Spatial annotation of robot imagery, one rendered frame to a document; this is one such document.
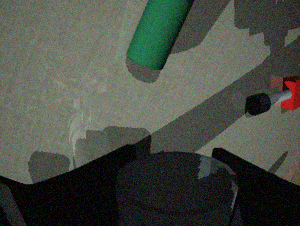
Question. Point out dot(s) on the dark green pipe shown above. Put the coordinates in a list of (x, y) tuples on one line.
[(157, 31)]

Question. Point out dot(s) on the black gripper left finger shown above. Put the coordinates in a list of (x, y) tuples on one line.
[(86, 196)]

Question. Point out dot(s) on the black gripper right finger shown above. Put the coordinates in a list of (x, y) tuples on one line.
[(263, 199)]

